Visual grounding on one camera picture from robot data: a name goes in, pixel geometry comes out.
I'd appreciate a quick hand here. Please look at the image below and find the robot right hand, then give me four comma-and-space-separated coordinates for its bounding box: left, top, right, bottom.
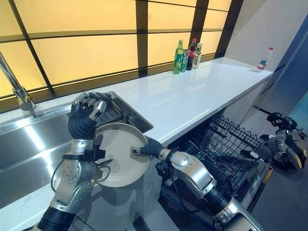
130, 139, 165, 158

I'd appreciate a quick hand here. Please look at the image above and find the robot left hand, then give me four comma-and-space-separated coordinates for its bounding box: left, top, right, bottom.
68, 91, 116, 141

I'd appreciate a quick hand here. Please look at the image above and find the round white plate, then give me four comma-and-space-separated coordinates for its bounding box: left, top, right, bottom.
92, 122, 150, 189

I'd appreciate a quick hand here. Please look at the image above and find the stainless steel sink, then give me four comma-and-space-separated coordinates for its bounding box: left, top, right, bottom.
0, 90, 154, 191

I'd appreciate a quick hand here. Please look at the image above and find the chrome kitchen faucet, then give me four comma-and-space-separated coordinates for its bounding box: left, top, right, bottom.
0, 51, 37, 118

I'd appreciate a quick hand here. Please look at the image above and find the green drink can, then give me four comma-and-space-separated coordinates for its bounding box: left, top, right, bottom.
180, 49, 190, 73

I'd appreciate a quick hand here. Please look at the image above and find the green plastic bottle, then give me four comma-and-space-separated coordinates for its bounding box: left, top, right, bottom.
172, 39, 185, 75

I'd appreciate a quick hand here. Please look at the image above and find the white base cabinet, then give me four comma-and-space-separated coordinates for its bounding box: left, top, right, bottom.
222, 80, 269, 137

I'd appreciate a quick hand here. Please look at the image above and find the dark cola bottle red cap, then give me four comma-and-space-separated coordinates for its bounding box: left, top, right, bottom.
186, 38, 198, 71

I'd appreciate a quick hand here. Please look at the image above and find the clear bottle yellow liquid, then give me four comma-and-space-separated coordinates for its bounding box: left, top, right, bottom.
192, 42, 203, 69

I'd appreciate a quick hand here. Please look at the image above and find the silver black humanoid robot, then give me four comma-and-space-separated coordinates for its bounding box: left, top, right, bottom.
259, 112, 308, 172

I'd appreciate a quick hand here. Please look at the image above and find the white bottle red cap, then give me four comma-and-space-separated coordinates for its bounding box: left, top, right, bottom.
256, 47, 275, 71

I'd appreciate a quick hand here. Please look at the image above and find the grey blue tall cabinet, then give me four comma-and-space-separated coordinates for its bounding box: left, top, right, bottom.
252, 23, 308, 123

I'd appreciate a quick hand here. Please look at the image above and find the black wire sink dish rack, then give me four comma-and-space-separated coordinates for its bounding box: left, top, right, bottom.
95, 100, 132, 127

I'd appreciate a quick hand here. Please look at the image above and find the black wire dishwasher rack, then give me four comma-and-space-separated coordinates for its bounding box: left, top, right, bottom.
184, 115, 265, 184

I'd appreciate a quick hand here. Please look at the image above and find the dark window frame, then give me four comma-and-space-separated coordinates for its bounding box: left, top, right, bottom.
0, 0, 242, 114

